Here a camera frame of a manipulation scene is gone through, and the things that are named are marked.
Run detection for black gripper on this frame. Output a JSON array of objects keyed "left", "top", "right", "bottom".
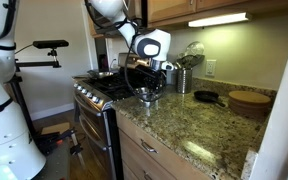
[{"left": 136, "top": 66, "right": 168, "bottom": 98}]

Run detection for small perforated steel utensil holder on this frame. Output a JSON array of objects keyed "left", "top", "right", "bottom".
[{"left": 176, "top": 67, "right": 194, "bottom": 95}]

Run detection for metal serving utensil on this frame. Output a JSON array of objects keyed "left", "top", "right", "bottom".
[{"left": 175, "top": 54, "right": 206, "bottom": 70}]

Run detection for black cast iron skillet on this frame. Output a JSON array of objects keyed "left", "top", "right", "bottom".
[{"left": 193, "top": 90, "right": 226, "bottom": 108}]

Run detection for silver frying pan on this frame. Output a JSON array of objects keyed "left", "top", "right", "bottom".
[{"left": 86, "top": 69, "right": 118, "bottom": 80}]

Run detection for stainless steel gas stove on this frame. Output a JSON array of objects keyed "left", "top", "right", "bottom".
[{"left": 72, "top": 52, "right": 152, "bottom": 180}]

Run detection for lower drawer cabinet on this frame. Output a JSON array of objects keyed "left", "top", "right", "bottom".
[{"left": 115, "top": 111, "right": 212, "bottom": 180}]

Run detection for wooden upper kitchen cabinets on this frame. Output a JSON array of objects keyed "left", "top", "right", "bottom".
[{"left": 85, "top": 0, "right": 288, "bottom": 38}]

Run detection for under-cabinet strip light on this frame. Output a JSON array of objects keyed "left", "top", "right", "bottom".
[{"left": 187, "top": 12, "right": 253, "bottom": 28}]

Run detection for round wooden board stack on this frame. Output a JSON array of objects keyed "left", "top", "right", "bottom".
[{"left": 227, "top": 90, "right": 272, "bottom": 118}]

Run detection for flat cardboard piece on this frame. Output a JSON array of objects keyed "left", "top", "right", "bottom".
[{"left": 40, "top": 121, "right": 72, "bottom": 136}]

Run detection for black clamp with red grip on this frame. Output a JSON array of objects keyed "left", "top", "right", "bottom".
[{"left": 33, "top": 128, "right": 85, "bottom": 168}]

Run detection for robot mounting table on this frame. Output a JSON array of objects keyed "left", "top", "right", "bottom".
[{"left": 33, "top": 139, "right": 72, "bottom": 180}]

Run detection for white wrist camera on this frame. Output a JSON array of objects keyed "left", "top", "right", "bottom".
[{"left": 160, "top": 60, "right": 175, "bottom": 72}]

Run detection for white wall outlet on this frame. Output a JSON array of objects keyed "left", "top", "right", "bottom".
[{"left": 205, "top": 59, "right": 217, "bottom": 78}]

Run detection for black stereo camera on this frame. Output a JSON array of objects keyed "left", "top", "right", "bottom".
[{"left": 32, "top": 39, "right": 70, "bottom": 50}]

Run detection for black camera stand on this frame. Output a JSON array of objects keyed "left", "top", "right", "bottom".
[{"left": 8, "top": 48, "right": 62, "bottom": 139}]

